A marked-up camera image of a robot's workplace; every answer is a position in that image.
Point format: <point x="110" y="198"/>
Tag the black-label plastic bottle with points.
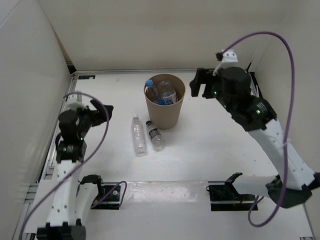
<point x="155" y="136"/>

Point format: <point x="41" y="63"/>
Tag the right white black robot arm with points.
<point x="260" y="121"/>

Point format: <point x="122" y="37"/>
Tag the brown paper bin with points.
<point x="165" y="116"/>

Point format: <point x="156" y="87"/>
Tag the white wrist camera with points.
<point x="74" y="102"/>
<point x="226" y="59"/>

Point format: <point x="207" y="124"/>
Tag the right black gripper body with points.
<point x="215" y="90"/>

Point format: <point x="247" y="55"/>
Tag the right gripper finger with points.
<point x="205" y="76"/>
<point x="195" y="86"/>

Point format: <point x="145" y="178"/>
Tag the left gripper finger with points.
<point x="99" y="107"/>
<point x="104" y="113"/>

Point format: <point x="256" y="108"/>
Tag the white-blue label plastic bottle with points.
<point x="167" y="92"/>

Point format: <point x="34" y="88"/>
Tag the aluminium frame rail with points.
<point x="74" y="72"/>

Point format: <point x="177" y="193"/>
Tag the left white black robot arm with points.
<point x="73" y="198"/>

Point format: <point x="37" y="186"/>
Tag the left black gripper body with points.
<point x="87" y="116"/>

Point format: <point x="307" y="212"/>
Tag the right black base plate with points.
<point x="223" y="200"/>

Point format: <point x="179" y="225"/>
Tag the blue-label blue-cap plastic bottle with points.
<point x="152" y="92"/>

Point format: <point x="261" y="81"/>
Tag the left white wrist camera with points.
<point x="74" y="102"/>

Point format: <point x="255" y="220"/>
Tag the clear white-cap plastic bottle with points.
<point x="138" y="136"/>

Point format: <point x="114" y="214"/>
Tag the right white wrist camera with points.
<point x="226" y="59"/>

